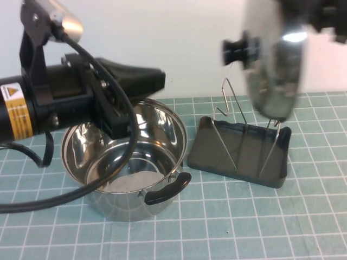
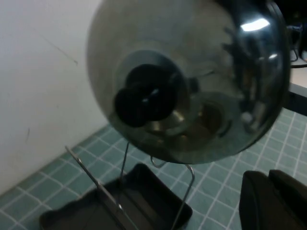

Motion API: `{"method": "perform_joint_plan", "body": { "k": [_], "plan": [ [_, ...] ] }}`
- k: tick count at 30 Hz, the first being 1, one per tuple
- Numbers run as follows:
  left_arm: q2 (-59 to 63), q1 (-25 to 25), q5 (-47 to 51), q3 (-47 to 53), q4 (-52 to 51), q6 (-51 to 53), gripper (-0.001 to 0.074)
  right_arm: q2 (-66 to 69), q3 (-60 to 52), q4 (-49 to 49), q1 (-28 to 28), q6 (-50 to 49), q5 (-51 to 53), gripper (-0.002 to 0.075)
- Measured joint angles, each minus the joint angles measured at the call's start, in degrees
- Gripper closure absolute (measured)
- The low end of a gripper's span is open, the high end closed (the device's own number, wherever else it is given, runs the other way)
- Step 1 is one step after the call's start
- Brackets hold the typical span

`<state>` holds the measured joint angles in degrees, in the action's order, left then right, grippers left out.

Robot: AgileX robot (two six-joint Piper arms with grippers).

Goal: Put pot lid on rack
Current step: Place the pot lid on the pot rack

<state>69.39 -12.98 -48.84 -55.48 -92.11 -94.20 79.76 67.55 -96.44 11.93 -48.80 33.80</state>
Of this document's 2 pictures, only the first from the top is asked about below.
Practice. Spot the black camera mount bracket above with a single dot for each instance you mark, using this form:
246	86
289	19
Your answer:
32	40

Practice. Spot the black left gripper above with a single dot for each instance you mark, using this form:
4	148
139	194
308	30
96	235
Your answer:
70	89

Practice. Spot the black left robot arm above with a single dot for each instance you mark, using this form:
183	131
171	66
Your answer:
16	108

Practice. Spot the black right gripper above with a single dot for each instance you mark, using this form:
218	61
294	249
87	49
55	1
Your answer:
330	16

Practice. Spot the silver cylindrical wrist camera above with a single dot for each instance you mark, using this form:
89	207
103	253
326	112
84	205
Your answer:
67	21

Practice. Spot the stainless steel pot lid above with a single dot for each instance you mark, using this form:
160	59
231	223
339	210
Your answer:
282	67

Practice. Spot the green grid pattern tablecloth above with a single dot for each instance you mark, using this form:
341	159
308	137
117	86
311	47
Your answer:
244	216

